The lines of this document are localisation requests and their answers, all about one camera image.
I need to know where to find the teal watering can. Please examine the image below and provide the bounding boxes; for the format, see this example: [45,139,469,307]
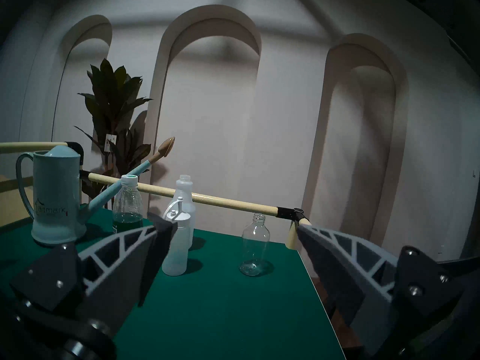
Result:
[16,136,176,248]

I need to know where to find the white opaque plastic bottle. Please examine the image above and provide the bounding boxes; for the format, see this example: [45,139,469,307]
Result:
[167,175,196,249]

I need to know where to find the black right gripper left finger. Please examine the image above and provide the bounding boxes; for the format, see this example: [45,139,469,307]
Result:
[9,212,178,360]

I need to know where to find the dark green potted plant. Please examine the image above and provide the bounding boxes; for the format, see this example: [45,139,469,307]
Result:
[74,58,153,210]

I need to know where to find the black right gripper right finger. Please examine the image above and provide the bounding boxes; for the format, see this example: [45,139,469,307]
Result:
[297,224,465,358]

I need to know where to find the clear empty glass bottle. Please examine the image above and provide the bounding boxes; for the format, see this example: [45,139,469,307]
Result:
[240,213,270,276]

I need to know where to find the green label water bottle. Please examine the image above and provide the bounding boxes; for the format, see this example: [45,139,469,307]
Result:
[112,174,144,234]

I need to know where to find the white pump dispenser bottle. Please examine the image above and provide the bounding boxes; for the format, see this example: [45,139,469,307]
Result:
[162,197,190,276]

